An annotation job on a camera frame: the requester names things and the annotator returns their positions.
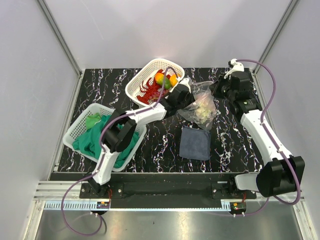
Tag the fake green cabbage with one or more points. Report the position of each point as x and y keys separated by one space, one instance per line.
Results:
x=205 y=111

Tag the fake mango orange green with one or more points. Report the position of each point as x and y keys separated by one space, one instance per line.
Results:
x=161 y=79

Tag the red fake lobster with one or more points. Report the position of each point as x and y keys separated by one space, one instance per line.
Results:
x=150 y=92

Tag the folded dark blue towel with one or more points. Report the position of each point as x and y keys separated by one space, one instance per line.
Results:
x=195 y=144

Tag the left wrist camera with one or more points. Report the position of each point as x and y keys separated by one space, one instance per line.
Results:
x=186 y=82

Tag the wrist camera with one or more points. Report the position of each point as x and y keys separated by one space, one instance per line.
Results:
x=186 y=82
x=234 y=66

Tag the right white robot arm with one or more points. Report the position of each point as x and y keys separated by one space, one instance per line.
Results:
x=282 y=172

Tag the green cloth garment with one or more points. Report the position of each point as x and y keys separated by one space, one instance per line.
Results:
x=88 y=142

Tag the clear zip top bag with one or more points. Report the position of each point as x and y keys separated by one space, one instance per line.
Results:
x=200 y=92

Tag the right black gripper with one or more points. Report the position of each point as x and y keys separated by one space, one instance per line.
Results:
x=214 y=88

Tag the white oval perforated basket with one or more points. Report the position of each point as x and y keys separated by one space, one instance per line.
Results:
x=149 y=70

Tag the fake orange fruit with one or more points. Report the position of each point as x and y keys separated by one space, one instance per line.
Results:
x=173 y=80

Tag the right aluminium frame rail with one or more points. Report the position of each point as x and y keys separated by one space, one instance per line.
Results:
x=279 y=29

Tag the black marble pattern mat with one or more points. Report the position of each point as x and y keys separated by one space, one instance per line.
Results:
x=232 y=149

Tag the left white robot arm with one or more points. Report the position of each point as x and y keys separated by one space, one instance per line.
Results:
x=118 y=131

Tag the aluminium frame rail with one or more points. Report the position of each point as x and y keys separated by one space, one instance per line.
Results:
x=279 y=29
x=58 y=34

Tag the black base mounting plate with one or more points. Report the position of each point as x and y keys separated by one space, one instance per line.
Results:
x=121 y=190

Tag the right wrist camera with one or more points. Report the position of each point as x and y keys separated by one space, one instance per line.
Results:
x=234 y=66

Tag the white rectangular laundry basket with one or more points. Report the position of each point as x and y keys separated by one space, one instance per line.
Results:
x=79 y=127

